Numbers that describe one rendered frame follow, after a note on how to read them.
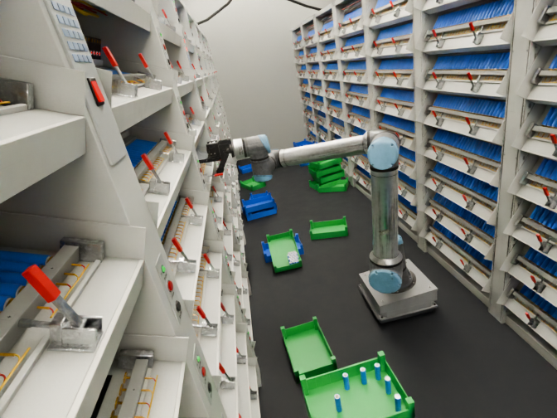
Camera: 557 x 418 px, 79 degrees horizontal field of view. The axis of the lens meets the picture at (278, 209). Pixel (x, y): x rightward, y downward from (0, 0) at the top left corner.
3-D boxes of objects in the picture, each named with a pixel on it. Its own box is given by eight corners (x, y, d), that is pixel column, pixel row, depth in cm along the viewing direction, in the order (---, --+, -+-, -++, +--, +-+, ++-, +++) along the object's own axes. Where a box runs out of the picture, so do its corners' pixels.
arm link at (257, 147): (272, 157, 155) (268, 135, 151) (245, 161, 155) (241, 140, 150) (269, 151, 164) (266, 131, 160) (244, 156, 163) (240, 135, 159)
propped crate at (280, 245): (302, 266, 241) (302, 260, 235) (274, 273, 239) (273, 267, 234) (293, 235, 261) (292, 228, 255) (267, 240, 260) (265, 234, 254)
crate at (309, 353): (337, 371, 158) (336, 358, 154) (297, 384, 155) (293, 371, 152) (317, 327, 185) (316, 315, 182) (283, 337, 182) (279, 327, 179)
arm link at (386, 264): (403, 276, 170) (404, 129, 138) (401, 299, 156) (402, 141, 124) (372, 273, 176) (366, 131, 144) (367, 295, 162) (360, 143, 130)
